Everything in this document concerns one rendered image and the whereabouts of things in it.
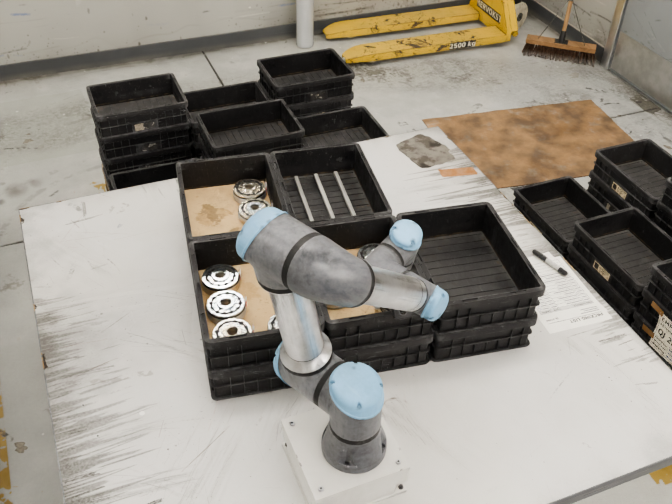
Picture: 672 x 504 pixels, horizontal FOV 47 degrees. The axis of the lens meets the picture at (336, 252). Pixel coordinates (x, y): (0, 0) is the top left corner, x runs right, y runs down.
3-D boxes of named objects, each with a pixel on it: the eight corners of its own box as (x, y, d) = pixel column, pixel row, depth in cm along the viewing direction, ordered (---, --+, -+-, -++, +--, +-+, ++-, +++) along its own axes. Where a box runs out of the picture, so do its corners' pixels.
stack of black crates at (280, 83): (330, 125, 413) (332, 47, 384) (352, 154, 392) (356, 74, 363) (259, 139, 401) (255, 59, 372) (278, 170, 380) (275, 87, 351)
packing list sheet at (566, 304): (618, 317, 228) (618, 316, 227) (552, 337, 221) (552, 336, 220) (554, 250, 251) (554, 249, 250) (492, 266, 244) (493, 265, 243)
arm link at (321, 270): (354, 259, 128) (460, 286, 170) (306, 230, 133) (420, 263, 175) (323, 320, 129) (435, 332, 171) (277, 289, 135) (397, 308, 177)
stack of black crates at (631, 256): (677, 333, 301) (707, 268, 279) (615, 353, 292) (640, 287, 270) (613, 269, 329) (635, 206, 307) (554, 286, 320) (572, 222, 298)
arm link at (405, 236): (382, 232, 175) (405, 210, 179) (375, 256, 184) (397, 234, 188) (408, 253, 173) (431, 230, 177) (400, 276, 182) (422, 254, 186)
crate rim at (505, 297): (546, 296, 204) (548, 289, 202) (440, 313, 198) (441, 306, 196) (488, 207, 233) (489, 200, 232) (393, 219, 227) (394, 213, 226)
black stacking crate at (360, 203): (390, 244, 234) (393, 214, 226) (294, 257, 228) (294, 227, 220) (356, 171, 263) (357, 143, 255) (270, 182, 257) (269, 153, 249)
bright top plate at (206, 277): (241, 286, 211) (241, 284, 210) (204, 292, 209) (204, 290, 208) (235, 263, 218) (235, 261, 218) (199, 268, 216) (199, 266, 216)
